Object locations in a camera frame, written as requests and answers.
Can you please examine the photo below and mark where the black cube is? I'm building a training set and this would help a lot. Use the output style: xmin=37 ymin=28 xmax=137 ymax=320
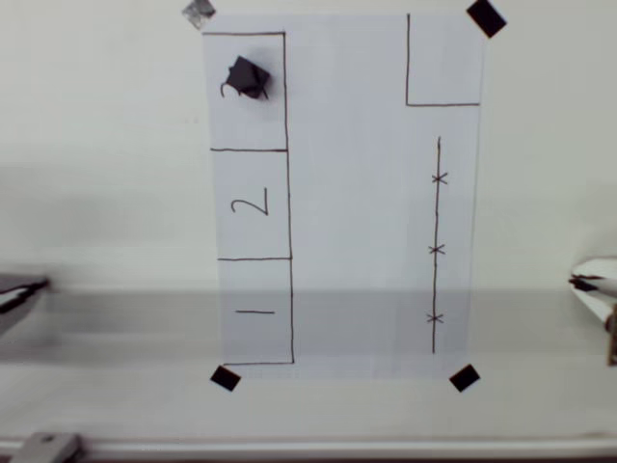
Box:
xmin=225 ymin=55 xmax=271 ymax=101

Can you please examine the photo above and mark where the white paper sheet with drawings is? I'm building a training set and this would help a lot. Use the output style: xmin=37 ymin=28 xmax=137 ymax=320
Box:
xmin=201 ymin=13 xmax=486 ymax=380

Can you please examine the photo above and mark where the grey metal clamp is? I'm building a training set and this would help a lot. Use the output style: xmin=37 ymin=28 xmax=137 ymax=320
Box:
xmin=13 ymin=431 xmax=87 ymax=463

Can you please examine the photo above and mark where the shiny black tape piece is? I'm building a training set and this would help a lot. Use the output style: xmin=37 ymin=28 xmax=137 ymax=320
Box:
xmin=182 ymin=0 xmax=217 ymax=31

